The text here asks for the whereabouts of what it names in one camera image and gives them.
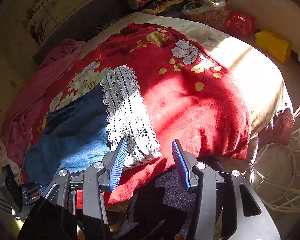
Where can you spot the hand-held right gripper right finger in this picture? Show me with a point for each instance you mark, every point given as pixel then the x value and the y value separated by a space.
pixel 180 160

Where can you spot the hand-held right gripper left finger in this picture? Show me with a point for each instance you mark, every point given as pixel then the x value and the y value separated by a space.
pixel 117 161

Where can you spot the blue denim skirt white lace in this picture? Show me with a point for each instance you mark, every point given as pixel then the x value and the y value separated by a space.
pixel 72 130

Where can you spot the pale patterned cloth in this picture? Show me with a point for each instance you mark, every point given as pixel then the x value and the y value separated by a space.
pixel 7 160

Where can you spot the red floral blanket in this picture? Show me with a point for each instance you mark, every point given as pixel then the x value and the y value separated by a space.
pixel 190 105

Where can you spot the cream wardrobe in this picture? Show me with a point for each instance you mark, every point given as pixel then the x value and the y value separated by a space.
pixel 5 85

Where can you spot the pink cloth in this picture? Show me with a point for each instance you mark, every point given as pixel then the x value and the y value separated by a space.
pixel 57 55

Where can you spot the beige bed sheet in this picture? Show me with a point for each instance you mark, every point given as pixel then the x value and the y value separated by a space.
pixel 240 45

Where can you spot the striped dark cloth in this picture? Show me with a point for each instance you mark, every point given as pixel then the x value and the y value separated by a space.
pixel 97 31

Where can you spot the floral fabric bag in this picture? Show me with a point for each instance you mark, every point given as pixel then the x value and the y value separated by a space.
pixel 212 17

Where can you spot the grey headboard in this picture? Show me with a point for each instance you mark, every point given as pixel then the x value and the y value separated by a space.
pixel 90 17

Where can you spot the yellow bag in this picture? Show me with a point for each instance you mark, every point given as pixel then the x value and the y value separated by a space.
pixel 272 43

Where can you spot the red plastic bag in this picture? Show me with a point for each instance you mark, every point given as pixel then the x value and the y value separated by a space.
pixel 240 23

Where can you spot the tree wall painting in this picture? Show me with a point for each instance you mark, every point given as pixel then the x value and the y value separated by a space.
pixel 52 7

